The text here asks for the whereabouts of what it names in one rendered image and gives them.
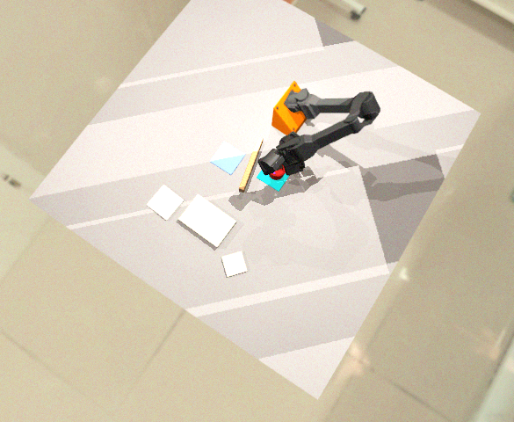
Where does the red cup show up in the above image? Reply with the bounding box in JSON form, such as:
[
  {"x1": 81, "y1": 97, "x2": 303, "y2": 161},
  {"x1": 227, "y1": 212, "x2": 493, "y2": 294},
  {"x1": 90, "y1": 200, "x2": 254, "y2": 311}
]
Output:
[{"x1": 269, "y1": 165, "x2": 286, "y2": 180}]

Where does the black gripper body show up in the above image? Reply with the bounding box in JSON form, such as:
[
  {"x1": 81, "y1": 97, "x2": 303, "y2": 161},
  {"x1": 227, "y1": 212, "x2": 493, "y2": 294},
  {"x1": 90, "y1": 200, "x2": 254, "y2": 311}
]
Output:
[{"x1": 258, "y1": 156, "x2": 270, "y2": 176}]

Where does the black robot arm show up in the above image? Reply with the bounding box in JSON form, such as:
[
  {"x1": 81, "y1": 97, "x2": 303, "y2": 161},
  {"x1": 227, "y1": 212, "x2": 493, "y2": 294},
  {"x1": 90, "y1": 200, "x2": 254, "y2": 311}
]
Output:
[{"x1": 260, "y1": 88, "x2": 381, "y2": 176}]

